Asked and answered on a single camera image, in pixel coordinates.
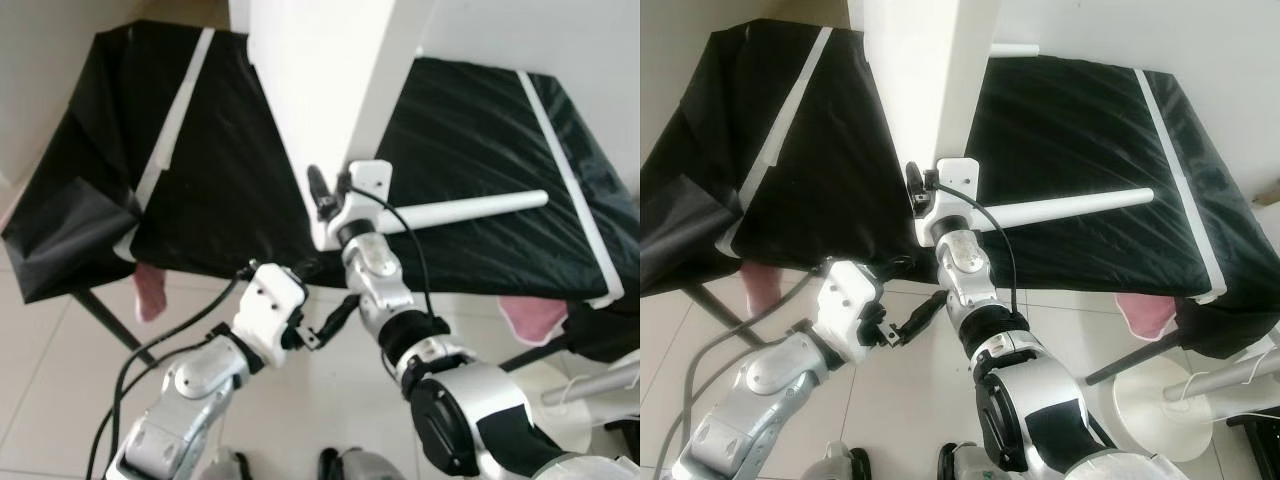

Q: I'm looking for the white round floor base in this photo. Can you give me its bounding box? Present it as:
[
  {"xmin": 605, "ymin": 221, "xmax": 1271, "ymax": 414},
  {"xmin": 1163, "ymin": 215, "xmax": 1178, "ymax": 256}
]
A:
[
  {"xmin": 530, "ymin": 360, "xmax": 641, "ymax": 453},
  {"xmin": 1112, "ymin": 355, "xmax": 1233, "ymax": 463}
]

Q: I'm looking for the black floor object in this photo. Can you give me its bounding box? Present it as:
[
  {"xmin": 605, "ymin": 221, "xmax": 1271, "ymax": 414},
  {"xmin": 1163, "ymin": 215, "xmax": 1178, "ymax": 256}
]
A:
[{"xmin": 1225, "ymin": 405, "xmax": 1280, "ymax": 467}]

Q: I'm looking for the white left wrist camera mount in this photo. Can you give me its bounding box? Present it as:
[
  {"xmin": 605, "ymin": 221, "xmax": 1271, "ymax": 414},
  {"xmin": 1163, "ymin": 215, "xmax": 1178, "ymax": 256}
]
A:
[
  {"xmin": 815, "ymin": 260, "xmax": 886, "ymax": 366},
  {"xmin": 232, "ymin": 262, "xmax": 309, "ymax": 369}
]

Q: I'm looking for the white plastic table top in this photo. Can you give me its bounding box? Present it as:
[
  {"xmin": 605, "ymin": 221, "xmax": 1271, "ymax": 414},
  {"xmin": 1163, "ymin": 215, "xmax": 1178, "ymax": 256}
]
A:
[
  {"xmin": 245, "ymin": 0, "xmax": 441, "ymax": 253},
  {"xmin": 860, "ymin": 0, "xmax": 1001, "ymax": 251}
]

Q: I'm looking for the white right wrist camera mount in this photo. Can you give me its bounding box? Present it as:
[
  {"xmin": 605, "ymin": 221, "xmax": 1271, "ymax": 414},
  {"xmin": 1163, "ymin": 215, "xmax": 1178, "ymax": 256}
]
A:
[
  {"xmin": 325, "ymin": 160, "xmax": 393, "ymax": 241},
  {"xmin": 915, "ymin": 155, "xmax": 981, "ymax": 246}
]

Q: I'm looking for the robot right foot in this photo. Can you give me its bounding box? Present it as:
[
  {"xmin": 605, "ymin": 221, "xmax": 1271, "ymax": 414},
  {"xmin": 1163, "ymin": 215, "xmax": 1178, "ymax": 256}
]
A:
[
  {"xmin": 938, "ymin": 440, "xmax": 1001, "ymax": 480},
  {"xmin": 318, "ymin": 445, "xmax": 401, "ymax": 480}
]

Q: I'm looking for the grey metal pole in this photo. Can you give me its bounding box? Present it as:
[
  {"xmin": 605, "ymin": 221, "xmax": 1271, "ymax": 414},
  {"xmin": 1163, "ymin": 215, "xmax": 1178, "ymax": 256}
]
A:
[
  {"xmin": 543, "ymin": 362, "xmax": 641, "ymax": 408},
  {"xmin": 1163, "ymin": 348, "xmax": 1280, "ymax": 403}
]

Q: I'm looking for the black metal table leg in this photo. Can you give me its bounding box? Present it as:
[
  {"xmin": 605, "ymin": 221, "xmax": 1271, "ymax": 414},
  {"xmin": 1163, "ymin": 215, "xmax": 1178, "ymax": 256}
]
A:
[
  {"xmin": 1085, "ymin": 338, "xmax": 1193, "ymax": 387},
  {"xmin": 72, "ymin": 288, "xmax": 156, "ymax": 366},
  {"xmin": 690, "ymin": 283, "xmax": 751, "ymax": 327},
  {"xmin": 500, "ymin": 340, "xmax": 583, "ymax": 374}
]

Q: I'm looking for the pink cloth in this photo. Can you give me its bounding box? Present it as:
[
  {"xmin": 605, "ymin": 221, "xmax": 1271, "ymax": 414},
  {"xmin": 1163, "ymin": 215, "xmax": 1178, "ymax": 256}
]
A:
[
  {"xmin": 498, "ymin": 295, "xmax": 571, "ymax": 348},
  {"xmin": 742, "ymin": 262, "xmax": 786, "ymax": 319},
  {"xmin": 1115, "ymin": 295, "xmax": 1181, "ymax": 339},
  {"xmin": 135, "ymin": 262, "xmax": 169, "ymax": 323}
]

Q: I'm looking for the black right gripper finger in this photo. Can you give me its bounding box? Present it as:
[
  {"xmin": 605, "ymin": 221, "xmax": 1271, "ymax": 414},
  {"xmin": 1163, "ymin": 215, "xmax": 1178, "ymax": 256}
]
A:
[
  {"xmin": 306, "ymin": 164, "xmax": 334, "ymax": 222},
  {"xmin": 904, "ymin": 160, "xmax": 927, "ymax": 217}
]

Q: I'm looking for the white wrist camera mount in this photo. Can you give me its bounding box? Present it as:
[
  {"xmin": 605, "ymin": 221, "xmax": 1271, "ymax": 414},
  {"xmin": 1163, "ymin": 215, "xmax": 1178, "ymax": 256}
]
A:
[
  {"xmin": 232, "ymin": 262, "xmax": 309, "ymax": 369},
  {"xmin": 325, "ymin": 160, "xmax": 393, "ymax": 241},
  {"xmin": 815, "ymin": 260, "xmax": 886, "ymax": 366},
  {"xmin": 915, "ymin": 155, "xmax": 981, "ymax": 246}
]

